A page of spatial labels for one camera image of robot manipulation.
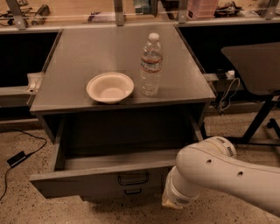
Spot white hanging cables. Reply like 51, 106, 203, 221
218, 77, 242, 112

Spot black top drawer handle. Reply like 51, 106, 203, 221
118, 172, 150, 186

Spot black floor cable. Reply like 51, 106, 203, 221
0, 129, 48, 202

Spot black lower drawer handle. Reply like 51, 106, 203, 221
123, 188, 142, 195

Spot grey metal rail left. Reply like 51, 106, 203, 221
0, 72, 44, 108

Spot black drawer handle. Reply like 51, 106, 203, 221
123, 188, 142, 195
118, 172, 150, 186

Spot grey drawer cabinet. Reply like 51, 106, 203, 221
29, 23, 217, 202

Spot black side table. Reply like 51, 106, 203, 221
221, 42, 280, 146

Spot grey top drawer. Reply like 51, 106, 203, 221
29, 116, 205, 200

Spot white plug on rail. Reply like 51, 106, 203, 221
226, 70, 235, 79

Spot white paper bowl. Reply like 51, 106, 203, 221
86, 73, 134, 104

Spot pink plastic basket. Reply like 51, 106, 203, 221
187, 0, 218, 19

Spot clear plastic water bottle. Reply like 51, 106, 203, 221
140, 32, 163, 96

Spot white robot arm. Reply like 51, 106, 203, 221
162, 136, 280, 217

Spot black power adapter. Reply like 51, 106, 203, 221
7, 151, 27, 168

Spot dark tool on shelf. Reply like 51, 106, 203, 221
31, 4, 50, 25

